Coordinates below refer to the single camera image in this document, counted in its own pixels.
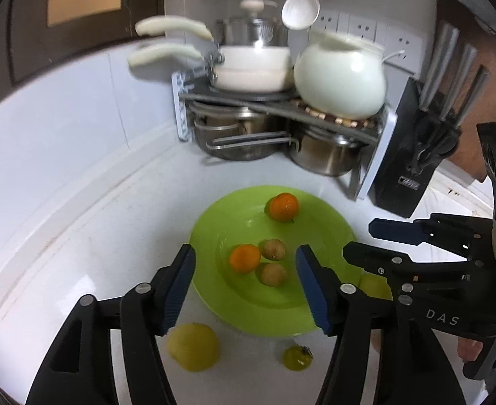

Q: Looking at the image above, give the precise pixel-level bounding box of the orange tangerine far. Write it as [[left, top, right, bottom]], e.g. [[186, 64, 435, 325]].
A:
[[266, 193, 299, 222]]

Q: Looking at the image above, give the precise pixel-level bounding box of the yellow pear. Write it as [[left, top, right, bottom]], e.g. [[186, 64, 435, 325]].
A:
[[166, 323, 220, 372]]

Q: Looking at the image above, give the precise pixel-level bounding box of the white hanging spoon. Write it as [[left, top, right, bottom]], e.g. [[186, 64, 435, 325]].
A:
[[282, 0, 320, 30]]

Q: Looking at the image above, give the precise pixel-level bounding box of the white wall socket strip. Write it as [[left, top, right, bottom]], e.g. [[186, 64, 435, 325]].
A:
[[311, 9, 424, 73]]

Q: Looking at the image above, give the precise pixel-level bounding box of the brown kiwi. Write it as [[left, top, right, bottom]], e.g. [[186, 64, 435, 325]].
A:
[[260, 263, 288, 287], [259, 239, 287, 261]]

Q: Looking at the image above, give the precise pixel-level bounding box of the steel pot lower right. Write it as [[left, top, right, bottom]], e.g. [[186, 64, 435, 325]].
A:
[[289, 127, 366, 178]]

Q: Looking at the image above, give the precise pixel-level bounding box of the yellow-green apple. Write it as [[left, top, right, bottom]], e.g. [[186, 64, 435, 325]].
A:
[[359, 273, 393, 301]]

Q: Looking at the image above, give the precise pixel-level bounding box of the small green tomato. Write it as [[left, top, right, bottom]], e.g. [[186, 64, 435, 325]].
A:
[[282, 345, 313, 371]]

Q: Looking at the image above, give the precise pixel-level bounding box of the white frying pan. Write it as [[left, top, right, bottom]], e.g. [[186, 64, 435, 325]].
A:
[[128, 43, 294, 94]]

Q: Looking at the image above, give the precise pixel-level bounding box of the steel pot lower left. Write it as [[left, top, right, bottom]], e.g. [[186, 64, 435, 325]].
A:
[[188, 101, 299, 161]]

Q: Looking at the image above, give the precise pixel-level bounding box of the white upper pan handle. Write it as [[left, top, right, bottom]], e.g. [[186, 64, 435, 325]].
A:
[[134, 16, 214, 41]]

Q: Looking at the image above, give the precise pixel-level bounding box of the brown kiwi upper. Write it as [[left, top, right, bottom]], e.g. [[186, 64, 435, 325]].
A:
[[259, 239, 287, 261]]

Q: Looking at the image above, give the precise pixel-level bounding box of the white ceramic pot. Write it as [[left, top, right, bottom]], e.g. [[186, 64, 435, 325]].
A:
[[294, 30, 404, 120]]

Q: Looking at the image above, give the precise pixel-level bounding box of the black knife block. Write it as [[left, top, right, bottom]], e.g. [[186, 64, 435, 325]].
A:
[[371, 78, 461, 218]]

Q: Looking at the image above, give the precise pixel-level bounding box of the wooden cutting board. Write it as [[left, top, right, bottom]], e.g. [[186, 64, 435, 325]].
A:
[[435, 0, 496, 182]]

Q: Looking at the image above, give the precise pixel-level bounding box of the orange tangerine near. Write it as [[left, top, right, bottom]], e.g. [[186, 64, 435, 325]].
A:
[[229, 244, 261, 274]]

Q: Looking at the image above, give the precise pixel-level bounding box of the brown kiwi lower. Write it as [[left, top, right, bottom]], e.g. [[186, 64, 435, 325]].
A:
[[260, 263, 288, 287]]

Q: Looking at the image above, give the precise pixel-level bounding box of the green plate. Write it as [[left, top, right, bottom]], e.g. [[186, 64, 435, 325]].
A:
[[189, 186, 361, 338]]

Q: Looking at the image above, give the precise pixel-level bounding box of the orange tangerine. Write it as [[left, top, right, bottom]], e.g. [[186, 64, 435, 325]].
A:
[[266, 193, 299, 222], [229, 244, 261, 274]]

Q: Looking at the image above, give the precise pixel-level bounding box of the grey white pot rack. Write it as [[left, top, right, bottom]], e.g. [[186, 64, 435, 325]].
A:
[[171, 67, 397, 199]]

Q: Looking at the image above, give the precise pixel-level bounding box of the steel pot with lid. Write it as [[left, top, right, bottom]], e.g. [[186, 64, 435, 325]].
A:
[[216, 0, 287, 48]]

